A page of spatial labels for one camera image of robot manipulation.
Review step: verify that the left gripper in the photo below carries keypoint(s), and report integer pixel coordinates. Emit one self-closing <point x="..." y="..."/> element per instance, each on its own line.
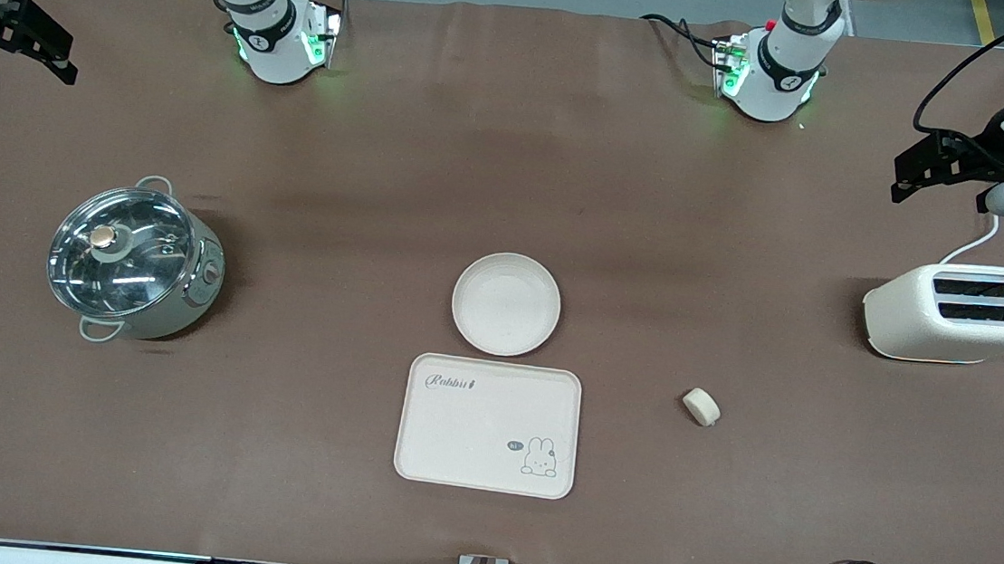
<point x="987" y="144"/>

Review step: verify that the small pale bun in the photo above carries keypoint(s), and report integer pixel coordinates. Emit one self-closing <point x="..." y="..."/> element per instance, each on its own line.
<point x="701" y="407"/>

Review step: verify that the round cream plate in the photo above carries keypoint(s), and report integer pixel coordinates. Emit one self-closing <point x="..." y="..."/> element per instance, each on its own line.
<point x="505" y="305"/>

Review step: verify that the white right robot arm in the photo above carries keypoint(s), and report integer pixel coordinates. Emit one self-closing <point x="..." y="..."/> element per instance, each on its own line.
<point x="269" y="34"/>

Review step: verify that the cream rabbit print tray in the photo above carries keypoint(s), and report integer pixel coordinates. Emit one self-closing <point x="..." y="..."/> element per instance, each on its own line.
<point x="470" y="434"/>

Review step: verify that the cream two-slot toaster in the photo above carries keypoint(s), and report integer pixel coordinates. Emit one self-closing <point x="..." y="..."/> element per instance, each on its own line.
<point x="943" y="334"/>

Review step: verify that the glass pot lid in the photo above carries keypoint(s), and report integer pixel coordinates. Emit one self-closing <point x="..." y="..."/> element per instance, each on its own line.
<point x="130" y="272"/>

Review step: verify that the green lit base connector box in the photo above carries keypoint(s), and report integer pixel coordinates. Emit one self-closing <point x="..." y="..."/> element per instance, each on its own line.
<point x="322" y="35"/>
<point x="728" y="65"/>

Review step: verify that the steel electric cooking pot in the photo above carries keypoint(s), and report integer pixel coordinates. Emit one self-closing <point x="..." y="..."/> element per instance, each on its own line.
<point x="191" y="300"/>

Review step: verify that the brown table mat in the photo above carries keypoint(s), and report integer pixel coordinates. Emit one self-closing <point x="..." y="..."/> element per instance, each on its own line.
<point x="512" y="165"/>

